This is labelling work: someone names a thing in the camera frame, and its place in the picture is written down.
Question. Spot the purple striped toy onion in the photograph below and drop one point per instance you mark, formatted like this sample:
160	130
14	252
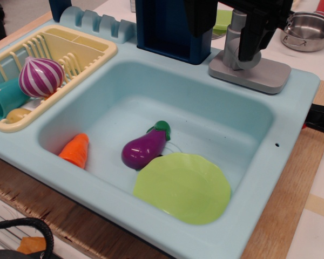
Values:
40	77

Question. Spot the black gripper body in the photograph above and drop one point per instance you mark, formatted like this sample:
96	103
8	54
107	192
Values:
282	10

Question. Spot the lime green plastic plate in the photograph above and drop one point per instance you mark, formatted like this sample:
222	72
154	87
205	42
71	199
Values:
185	186

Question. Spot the teal plastic cup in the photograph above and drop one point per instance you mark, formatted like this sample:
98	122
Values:
11	97

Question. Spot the orange object bottom left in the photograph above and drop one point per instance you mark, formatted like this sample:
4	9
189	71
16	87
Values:
30	245

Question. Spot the stainless steel pot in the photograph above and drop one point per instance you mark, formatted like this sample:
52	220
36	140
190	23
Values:
304	32

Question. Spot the dark blue plastic box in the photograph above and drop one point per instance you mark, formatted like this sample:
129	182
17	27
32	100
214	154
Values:
162	29

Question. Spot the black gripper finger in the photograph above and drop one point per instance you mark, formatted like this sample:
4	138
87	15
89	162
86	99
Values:
201	15
256	34

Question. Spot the black clamp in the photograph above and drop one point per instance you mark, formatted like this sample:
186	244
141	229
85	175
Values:
315	118

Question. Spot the yellow toy potato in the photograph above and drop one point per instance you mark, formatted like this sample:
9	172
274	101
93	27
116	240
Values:
17	115

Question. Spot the cream yellow dish rack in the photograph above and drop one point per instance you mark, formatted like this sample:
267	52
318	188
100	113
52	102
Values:
79	54

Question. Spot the grey toy faucet lever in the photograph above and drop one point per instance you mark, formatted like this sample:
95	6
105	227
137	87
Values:
259	74

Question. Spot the light blue toy sink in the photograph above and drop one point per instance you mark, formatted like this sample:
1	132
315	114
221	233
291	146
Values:
248	134

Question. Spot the purple toy eggplant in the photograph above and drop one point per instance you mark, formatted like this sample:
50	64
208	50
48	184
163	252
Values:
139	152

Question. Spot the orange toy carrot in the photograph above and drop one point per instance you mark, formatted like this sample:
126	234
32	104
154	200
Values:
76	150

